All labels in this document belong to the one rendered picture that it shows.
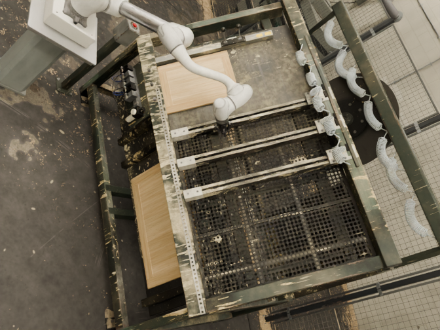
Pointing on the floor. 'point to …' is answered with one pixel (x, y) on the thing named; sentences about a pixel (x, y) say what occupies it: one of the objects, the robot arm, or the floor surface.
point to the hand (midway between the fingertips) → (224, 133)
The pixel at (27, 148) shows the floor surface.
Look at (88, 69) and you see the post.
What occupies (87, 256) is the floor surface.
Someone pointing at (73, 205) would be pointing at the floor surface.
